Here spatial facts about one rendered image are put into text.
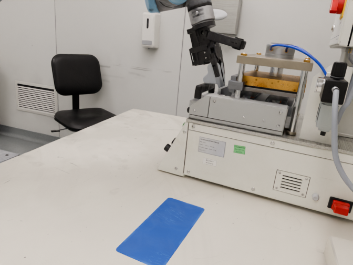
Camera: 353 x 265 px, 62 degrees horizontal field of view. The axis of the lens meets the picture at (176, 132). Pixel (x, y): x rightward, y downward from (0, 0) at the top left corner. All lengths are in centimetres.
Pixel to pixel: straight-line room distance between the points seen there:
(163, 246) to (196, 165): 30
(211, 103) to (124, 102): 191
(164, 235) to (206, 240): 9
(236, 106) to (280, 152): 16
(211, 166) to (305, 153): 24
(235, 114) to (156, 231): 35
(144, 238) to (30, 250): 21
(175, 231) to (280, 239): 22
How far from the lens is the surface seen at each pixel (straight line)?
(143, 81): 253
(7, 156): 103
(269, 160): 78
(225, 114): 78
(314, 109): 76
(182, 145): 83
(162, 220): 68
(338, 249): 65
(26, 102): 333
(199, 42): 94
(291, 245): 69
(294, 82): 80
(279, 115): 76
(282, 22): 229
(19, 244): 65
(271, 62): 77
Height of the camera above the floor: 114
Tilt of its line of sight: 18 degrees down
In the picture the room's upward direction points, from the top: 5 degrees clockwise
